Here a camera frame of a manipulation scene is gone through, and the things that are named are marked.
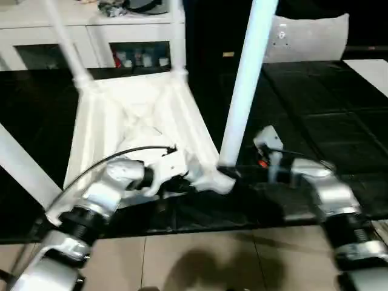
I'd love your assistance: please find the white plastic table top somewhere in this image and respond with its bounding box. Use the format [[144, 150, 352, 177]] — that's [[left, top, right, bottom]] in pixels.
[[44, 70, 238, 227]]

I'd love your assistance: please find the grey rounded bag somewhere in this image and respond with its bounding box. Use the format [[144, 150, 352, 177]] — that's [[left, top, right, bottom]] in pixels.
[[126, 0, 171, 15]]

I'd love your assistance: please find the white flat board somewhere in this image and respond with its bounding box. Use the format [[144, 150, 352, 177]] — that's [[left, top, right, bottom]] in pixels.
[[341, 58, 388, 98]]

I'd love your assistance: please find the grey cushion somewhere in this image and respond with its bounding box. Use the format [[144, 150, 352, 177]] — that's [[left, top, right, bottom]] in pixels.
[[261, 13, 350, 65]]

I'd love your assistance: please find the dark clutter pile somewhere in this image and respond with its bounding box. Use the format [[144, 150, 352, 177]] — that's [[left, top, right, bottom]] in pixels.
[[96, 0, 129, 18]]

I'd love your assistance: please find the white sideboard with glass doors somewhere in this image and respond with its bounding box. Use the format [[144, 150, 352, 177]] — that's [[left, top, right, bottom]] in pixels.
[[0, 0, 187, 72]]

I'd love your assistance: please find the black work mat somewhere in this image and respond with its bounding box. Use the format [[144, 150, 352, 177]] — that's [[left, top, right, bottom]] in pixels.
[[0, 59, 388, 244]]

